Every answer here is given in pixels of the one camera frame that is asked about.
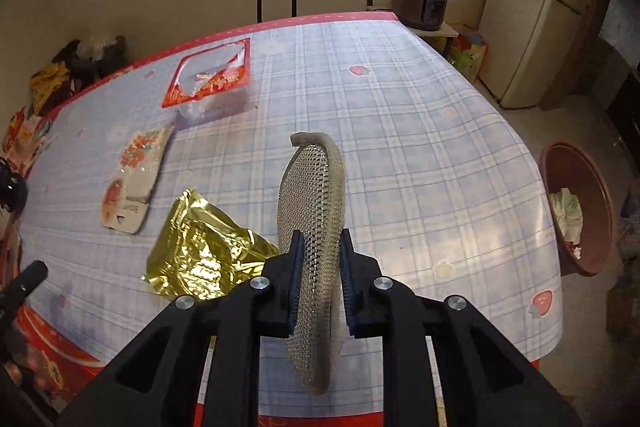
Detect white foam fruit net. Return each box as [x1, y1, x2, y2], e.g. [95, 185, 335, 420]
[277, 132, 345, 395]

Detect white plastic bag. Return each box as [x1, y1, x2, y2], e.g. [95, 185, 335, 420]
[550, 187, 584, 259]

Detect brown plastic trash bin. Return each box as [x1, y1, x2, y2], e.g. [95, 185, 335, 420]
[538, 141, 615, 277]

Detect black gourd ornament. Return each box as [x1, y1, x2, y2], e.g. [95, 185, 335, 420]
[0, 158, 28, 213]

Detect gold foil wrapper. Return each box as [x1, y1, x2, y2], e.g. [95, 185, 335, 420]
[142, 188, 280, 300]

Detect yellow snack bag pile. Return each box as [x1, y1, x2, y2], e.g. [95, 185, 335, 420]
[29, 62, 70, 117]

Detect red clear plastic tray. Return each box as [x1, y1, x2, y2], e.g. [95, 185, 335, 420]
[162, 38, 250, 129]

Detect colourful bags on floor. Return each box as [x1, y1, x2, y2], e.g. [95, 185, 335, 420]
[446, 25, 488, 83]

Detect small white side table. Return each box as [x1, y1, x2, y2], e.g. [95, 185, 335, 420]
[408, 22, 459, 57]

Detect white refrigerator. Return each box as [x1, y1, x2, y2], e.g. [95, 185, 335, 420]
[478, 0, 590, 109]

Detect electric pressure cooker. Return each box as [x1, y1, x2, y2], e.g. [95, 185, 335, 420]
[392, 0, 448, 31]

